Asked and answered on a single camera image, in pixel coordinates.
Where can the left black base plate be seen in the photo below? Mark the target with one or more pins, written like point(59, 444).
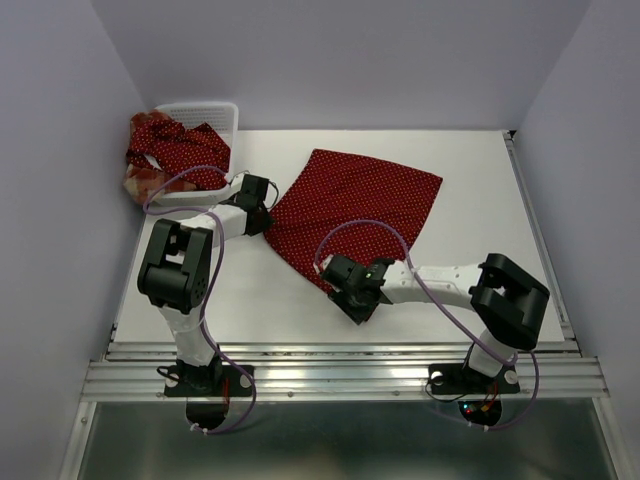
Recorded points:
point(219, 380)

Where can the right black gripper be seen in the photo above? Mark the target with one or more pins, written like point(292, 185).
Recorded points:
point(357, 313)

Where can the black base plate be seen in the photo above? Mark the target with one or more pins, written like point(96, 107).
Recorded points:
point(455, 379)
point(219, 380)

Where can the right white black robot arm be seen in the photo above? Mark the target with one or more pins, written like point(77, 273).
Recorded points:
point(496, 303)

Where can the red polka dot skirt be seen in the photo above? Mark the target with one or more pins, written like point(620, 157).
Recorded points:
point(333, 200)
point(215, 153)

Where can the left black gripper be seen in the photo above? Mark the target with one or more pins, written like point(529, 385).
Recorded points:
point(263, 224)

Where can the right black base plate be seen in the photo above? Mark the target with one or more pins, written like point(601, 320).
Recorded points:
point(455, 379)

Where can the red cream plaid skirt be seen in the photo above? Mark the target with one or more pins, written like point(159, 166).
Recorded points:
point(145, 180)

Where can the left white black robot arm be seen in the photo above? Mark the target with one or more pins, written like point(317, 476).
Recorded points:
point(183, 260)

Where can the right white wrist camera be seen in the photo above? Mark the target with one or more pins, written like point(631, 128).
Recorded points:
point(323, 264)

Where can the aluminium rail frame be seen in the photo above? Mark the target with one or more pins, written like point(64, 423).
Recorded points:
point(337, 401)

